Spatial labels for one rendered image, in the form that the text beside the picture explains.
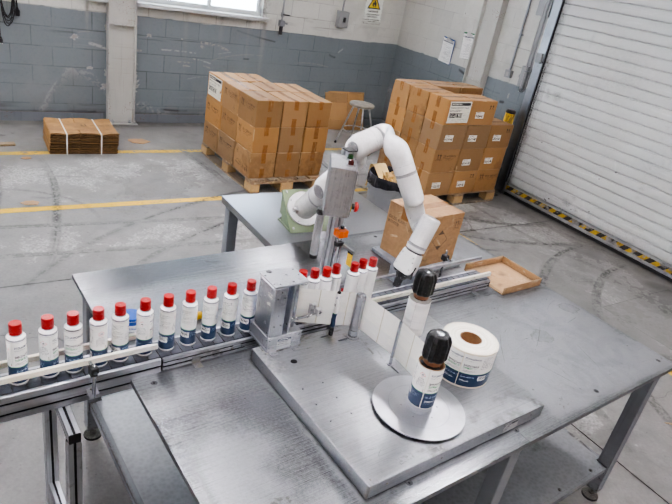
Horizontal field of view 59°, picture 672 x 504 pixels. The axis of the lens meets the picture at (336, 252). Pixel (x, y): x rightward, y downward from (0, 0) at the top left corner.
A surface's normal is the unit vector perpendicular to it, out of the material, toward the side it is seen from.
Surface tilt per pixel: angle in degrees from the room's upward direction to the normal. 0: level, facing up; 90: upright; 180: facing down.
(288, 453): 0
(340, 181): 90
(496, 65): 90
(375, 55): 90
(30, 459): 0
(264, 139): 90
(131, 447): 1
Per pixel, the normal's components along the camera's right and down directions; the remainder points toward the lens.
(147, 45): 0.53, 0.46
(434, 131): -0.79, 0.12
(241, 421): 0.18, -0.88
